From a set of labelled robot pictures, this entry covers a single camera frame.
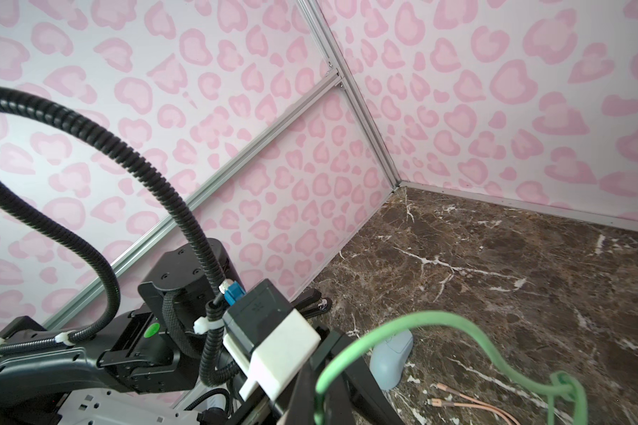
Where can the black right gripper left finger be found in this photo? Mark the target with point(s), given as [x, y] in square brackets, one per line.
[301, 408]

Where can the light blue wireless mouse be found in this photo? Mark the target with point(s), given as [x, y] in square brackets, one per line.
[389, 358]

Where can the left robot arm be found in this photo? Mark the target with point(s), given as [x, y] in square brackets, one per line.
[37, 363]

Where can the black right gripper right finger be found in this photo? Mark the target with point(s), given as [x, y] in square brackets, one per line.
[360, 394]

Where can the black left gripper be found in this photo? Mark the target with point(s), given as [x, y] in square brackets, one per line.
[176, 338]

